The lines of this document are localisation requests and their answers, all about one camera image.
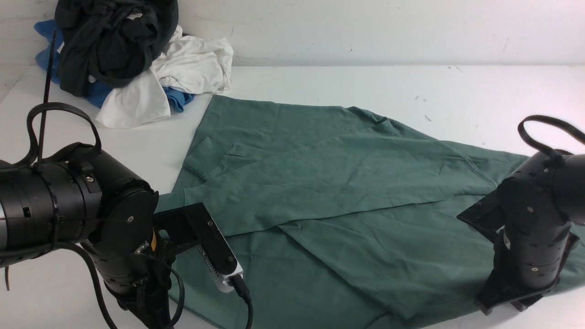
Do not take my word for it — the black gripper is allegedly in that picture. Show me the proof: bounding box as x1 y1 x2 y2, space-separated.
82 223 174 329

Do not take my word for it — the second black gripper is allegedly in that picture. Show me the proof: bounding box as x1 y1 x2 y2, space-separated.
457 190 579 315

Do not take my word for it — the green long sleeve shirt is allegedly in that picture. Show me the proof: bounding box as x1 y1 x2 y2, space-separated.
158 95 585 329

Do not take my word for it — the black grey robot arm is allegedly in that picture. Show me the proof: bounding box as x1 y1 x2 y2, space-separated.
1 143 182 329

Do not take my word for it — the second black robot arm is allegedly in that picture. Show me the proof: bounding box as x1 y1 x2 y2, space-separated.
457 152 585 315

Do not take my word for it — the blue crumpled garment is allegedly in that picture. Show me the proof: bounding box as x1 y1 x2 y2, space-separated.
34 19 196 113

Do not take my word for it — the white crumpled garment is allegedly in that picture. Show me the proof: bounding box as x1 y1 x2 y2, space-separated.
96 27 234 129

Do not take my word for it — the dark green crumpled garment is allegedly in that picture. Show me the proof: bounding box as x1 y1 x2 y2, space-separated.
54 0 178 96

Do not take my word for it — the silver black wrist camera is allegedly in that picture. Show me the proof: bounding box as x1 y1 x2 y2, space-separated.
153 203 249 296

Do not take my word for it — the black camera cable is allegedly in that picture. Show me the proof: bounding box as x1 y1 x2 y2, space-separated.
137 256 254 329

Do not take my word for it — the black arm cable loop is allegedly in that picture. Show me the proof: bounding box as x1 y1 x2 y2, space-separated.
0 28 119 329

